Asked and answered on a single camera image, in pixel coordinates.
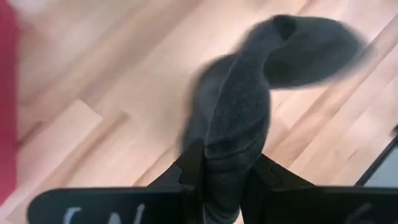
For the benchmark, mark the dark grey baseball cap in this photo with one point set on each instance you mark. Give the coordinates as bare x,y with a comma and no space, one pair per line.
236,109

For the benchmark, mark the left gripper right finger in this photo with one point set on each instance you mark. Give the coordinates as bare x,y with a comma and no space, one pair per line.
311,205

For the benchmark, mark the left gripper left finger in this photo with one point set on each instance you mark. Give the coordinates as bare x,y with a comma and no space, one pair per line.
124,205

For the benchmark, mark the red plastic bin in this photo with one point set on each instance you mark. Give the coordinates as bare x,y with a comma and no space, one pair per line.
6,93

